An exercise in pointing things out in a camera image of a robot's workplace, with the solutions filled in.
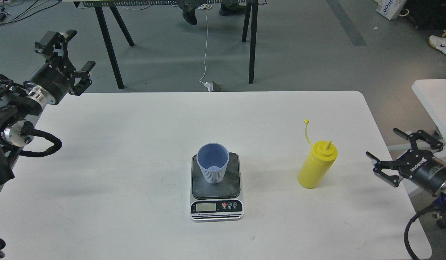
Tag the blue plastic cup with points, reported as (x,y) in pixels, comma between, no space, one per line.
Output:
(213,159)

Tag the white sneaker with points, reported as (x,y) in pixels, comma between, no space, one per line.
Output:
(438,43)

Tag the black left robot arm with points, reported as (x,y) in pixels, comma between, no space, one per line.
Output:
(22,104)

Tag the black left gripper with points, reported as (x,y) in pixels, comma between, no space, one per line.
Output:
(57,76)

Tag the digital kitchen scale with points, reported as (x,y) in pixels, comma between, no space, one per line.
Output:
(217,202)

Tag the power adapter on floor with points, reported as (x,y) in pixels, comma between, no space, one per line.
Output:
(212,86)

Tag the white printed bag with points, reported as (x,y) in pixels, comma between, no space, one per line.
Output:
(392,9)

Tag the yellow squeeze bottle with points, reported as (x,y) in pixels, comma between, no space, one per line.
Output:
(321,157)

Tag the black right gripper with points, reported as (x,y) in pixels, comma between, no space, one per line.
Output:
(427,169)

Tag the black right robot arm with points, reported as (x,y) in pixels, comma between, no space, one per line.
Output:
(386,170)

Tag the dark shoe under table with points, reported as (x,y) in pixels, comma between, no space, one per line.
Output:
(189,16)

